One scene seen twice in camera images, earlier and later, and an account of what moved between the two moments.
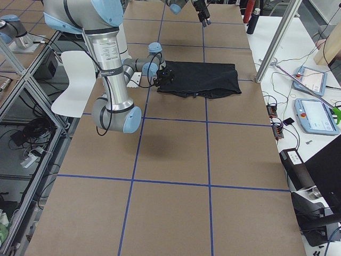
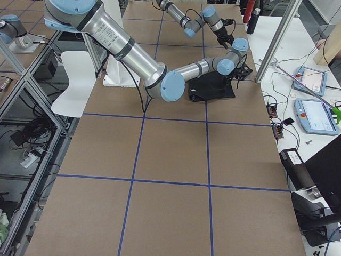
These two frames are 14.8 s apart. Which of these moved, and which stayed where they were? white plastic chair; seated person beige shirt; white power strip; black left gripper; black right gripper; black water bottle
Moved: black left gripper; black right gripper
Stayed: white power strip; white plastic chair; black water bottle; seated person beige shirt
